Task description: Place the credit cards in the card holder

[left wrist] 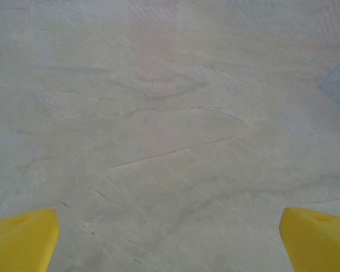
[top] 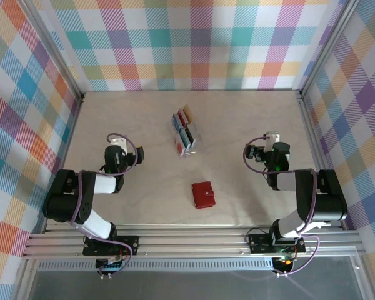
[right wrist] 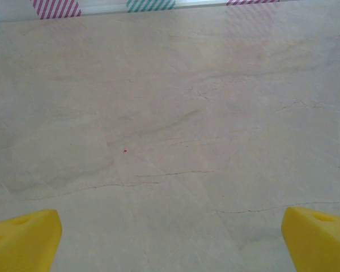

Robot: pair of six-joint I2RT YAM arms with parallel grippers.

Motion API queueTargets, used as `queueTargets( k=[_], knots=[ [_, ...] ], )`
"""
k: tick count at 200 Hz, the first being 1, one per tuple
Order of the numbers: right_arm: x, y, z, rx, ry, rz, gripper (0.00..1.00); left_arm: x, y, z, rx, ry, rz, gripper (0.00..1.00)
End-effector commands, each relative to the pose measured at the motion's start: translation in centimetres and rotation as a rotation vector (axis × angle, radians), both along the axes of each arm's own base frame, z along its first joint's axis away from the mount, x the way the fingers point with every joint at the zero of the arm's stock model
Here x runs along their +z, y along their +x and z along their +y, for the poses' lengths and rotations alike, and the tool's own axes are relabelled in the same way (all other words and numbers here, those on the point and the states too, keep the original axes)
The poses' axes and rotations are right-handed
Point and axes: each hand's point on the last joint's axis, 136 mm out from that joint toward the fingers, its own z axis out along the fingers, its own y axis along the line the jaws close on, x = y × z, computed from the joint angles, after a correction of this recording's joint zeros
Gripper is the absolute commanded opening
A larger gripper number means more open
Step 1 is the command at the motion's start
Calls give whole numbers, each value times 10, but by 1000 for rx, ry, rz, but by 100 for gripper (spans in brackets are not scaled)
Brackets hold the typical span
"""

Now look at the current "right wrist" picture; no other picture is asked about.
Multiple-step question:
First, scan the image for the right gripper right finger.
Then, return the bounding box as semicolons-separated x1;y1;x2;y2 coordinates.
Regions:
280;206;340;272

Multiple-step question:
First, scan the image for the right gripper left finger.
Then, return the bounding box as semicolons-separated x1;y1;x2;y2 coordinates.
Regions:
0;209;63;272

